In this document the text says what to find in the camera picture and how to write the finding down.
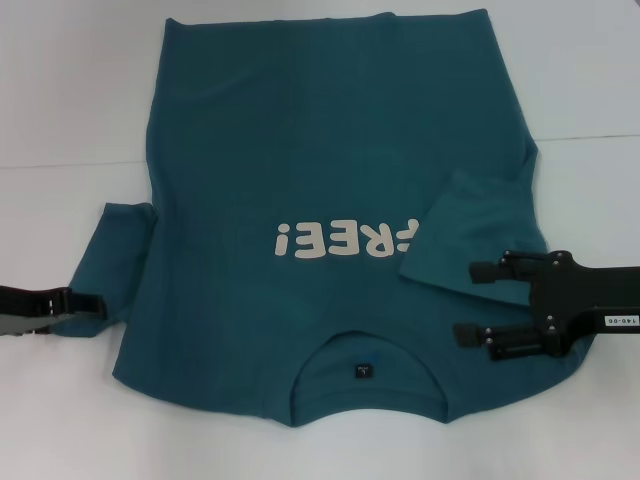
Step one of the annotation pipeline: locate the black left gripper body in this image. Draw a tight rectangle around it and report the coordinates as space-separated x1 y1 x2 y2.
0 283 77 338

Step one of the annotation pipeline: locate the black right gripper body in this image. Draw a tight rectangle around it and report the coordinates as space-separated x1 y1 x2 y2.
528 251 640 360

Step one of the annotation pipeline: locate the teal printed t-shirt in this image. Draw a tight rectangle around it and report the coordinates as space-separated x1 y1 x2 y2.
49 7 594 430

